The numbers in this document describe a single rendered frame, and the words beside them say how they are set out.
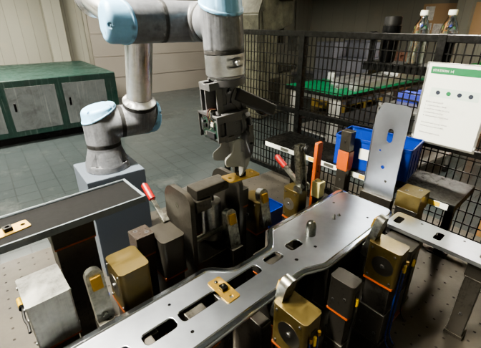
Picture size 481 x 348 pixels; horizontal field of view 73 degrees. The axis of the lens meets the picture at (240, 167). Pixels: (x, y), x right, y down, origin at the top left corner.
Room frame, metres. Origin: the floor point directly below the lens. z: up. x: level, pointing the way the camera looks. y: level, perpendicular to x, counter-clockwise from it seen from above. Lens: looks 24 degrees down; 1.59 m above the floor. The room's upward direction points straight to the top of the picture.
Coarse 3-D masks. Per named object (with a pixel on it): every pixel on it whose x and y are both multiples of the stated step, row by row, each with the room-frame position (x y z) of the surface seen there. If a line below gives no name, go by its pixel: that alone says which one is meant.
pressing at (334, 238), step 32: (288, 224) 0.87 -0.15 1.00; (320, 224) 0.87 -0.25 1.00; (352, 224) 0.87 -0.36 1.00; (256, 256) 0.71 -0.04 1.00; (288, 256) 0.71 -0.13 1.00; (320, 256) 0.71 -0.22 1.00; (192, 288) 0.60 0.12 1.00; (256, 288) 0.60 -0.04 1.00; (128, 320) 0.50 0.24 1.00; (160, 320) 0.50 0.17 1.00; (192, 320) 0.50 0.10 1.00; (224, 320) 0.50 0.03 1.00
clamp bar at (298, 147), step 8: (296, 144) 1.03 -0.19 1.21; (304, 144) 1.03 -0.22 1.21; (296, 152) 1.01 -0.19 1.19; (304, 152) 0.99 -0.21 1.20; (296, 160) 1.01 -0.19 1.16; (304, 160) 1.02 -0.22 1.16; (296, 168) 1.00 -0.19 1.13; (304, 168) 1.01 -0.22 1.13; (296, 176) 1.00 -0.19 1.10; (304, 176) 1.01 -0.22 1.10; (296, 184) 1.00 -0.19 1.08; (304, 184) 1.01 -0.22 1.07
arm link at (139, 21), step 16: (80, 0) 0.88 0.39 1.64; (96, 0) 0.75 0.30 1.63; (112, 0) 0.62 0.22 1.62; (128, 0) 0.63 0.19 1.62; (144, 0) 0.65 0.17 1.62; (160, 0) 0.67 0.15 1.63; (96, 16) 0.79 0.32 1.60; (112, 16) 0.60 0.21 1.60; (128, 16) 0.61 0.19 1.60; (144, 16) 0.62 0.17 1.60; (160, 16) 0.64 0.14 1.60; (112, 32) 0.60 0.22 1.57; (128, 32) 0.61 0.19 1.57; (144, 32) 0.63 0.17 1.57; (160, 32) 0.64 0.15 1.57
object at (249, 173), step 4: (236, 172) 0.66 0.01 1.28; (248, 172) 0.67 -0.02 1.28; (252, 172) 0.68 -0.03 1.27; (256, 172) 0.67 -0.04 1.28; (224, 176) 0.65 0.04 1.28; (228, 176) 0.65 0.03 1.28; (232, 176) 0.65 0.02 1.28; (236, 176) 0.65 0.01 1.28; (240, 176) 0.65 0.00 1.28; (244, 176) 0.65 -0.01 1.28; (248, 176) 0.65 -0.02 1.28; (252, 176) 0.65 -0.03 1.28; (228, 180) 0.62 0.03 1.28; (232, 180) 0.62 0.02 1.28; (236, 180) 0.63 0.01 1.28
